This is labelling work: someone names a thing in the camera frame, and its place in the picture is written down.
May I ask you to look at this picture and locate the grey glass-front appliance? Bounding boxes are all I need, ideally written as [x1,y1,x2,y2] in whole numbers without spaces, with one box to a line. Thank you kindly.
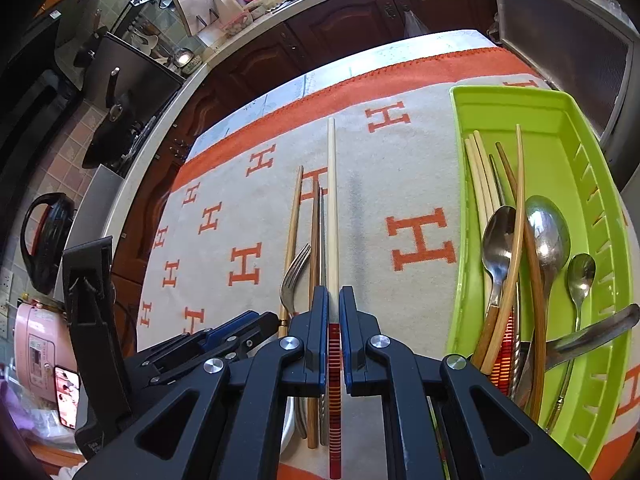
[480,0,640,186]

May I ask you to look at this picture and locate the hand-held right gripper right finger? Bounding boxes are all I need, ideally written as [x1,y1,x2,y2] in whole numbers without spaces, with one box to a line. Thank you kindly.
[339,285,591,480]

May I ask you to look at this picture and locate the dark bamboo chopstick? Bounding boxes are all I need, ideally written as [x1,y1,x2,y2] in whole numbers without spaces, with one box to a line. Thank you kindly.
[495,142,548,426]

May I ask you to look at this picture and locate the steel chopstick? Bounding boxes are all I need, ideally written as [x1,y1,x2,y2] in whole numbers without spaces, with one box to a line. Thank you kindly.
[488,153,505,208]
[318,187,331,447]

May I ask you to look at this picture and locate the black electric kettle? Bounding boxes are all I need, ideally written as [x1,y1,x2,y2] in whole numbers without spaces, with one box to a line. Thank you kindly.
[20,192,77,297]

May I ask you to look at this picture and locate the small steel spoon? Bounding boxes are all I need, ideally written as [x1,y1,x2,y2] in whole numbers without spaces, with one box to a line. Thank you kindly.
[545,252,597,433]

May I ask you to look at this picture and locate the cream chopstick black gold bands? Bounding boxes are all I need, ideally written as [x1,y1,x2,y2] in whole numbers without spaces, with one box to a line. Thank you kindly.
[474,130,503,211]

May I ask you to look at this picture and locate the brown wooden chopstick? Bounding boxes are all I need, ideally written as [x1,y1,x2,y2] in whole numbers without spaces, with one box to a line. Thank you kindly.
[306,186,321,450]

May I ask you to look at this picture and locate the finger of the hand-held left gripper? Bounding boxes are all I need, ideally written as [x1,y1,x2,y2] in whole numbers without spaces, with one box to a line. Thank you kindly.
[124,310,280,391]

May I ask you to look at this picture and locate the smartphone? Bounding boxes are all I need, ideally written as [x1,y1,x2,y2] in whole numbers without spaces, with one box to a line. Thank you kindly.
[52,364,82,431]

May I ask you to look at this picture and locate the orange and cream printed blanket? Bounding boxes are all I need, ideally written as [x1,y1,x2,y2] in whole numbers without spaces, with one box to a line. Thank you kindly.
[135,47,640,480]

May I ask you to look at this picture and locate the steel fork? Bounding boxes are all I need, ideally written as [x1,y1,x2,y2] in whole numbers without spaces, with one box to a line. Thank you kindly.
[279,243,312,441]

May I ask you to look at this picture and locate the large steel spoon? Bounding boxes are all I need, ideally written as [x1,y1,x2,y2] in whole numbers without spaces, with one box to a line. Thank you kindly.
[515,195,572,401]

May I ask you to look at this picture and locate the steel spoon wooden handle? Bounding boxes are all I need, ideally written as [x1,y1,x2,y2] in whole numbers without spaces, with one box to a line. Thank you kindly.
[470,205,518,371]

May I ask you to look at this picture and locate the pink rice cooker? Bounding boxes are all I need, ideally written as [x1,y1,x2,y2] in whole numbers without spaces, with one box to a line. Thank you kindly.
[12,300,76,411]

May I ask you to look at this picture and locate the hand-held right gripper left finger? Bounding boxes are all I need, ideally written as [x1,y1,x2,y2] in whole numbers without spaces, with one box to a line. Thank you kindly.
[72,285,331,480]

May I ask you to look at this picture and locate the hanging plastic bag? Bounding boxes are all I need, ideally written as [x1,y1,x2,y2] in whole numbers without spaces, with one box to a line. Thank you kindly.
[402,7,431,38]

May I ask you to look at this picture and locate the wooden cutting board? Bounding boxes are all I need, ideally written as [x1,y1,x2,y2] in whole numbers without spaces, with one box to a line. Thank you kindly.
[172,0,221,36]

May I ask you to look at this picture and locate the steel stove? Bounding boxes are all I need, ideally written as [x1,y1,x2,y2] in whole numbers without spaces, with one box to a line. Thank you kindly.
[82,32,186,121]

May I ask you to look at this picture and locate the light bamboo chopstick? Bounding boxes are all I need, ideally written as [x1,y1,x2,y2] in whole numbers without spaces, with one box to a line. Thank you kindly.
[470,124,528,376]

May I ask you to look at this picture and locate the thick-handled steel cutlery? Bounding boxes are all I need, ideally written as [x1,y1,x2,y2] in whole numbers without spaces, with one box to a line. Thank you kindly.
[542,304,640,368]

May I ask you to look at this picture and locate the green plastic utensil tray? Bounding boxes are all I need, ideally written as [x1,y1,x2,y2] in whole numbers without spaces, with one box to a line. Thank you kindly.
[445,85,631,473]

